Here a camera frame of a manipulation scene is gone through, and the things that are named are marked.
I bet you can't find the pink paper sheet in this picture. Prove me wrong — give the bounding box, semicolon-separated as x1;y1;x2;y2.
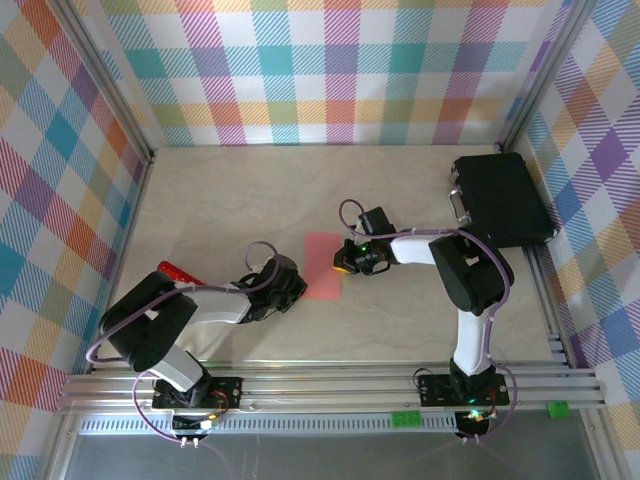
303;232;344;301

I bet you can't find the grey metal sheet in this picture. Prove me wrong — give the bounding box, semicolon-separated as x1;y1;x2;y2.
47;432;609;480

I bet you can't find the black carrying case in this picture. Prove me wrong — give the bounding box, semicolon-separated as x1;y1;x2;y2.
448;152;560;250

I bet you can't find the black controller board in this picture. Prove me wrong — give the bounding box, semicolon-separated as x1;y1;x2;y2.
453;407;499;446
171;410;222;449

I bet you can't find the flat green toy brick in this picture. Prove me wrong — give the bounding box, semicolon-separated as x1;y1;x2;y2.
391;409;423;430

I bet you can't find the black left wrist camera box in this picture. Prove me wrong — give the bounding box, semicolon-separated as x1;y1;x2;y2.
268;253;299;280

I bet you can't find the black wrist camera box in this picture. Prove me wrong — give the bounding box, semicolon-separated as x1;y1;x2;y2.
268;253;299;280
356;206;396;237

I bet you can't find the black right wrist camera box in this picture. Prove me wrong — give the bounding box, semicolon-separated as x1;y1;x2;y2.
356;206;396;237

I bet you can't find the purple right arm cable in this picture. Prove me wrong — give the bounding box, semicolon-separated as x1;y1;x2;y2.
338;198;520;444

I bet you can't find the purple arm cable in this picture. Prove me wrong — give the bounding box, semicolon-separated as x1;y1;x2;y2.
85;241;281;445
338;198;520;444

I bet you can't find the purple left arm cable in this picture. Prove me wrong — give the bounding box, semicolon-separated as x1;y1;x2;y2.
85;241;281;445

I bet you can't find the aluminium mounting rail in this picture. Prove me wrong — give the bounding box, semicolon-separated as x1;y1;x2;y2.
57;360;609;415

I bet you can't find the red handled metal tool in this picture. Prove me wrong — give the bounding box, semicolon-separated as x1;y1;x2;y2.
156;259;206;290

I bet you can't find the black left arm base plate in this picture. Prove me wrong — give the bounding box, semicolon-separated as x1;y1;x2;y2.
151;375;245;412

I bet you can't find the slotted grey cable duct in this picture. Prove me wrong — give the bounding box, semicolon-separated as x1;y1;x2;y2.
77;413;464;437

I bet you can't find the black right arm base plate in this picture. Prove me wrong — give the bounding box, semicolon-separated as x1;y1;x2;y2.
417;372;512;407

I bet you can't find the aluminium side rail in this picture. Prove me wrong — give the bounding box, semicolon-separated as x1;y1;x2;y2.
85;149;157;375
522;244;574;371

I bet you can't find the aluminium corner post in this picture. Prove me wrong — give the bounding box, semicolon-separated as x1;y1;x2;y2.
492;0;601;154
49;0;160;166

